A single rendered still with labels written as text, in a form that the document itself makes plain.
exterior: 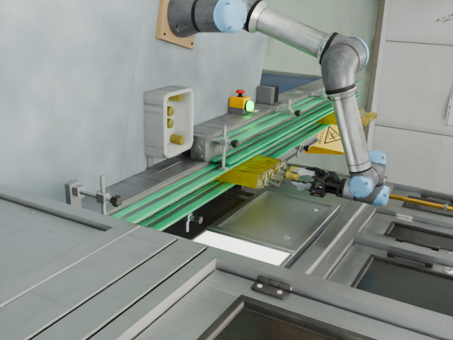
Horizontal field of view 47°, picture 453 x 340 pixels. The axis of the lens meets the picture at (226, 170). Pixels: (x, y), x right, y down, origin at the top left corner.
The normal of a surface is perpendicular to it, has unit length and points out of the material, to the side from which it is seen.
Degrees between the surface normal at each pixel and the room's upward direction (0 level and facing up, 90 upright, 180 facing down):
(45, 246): 91
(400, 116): 90
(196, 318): 90
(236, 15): 8
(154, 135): 90
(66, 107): 0
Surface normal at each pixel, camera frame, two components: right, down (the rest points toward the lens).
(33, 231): 0.04, -0.94
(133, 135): 0.87, 0.18
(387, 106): -0.49, 0.27
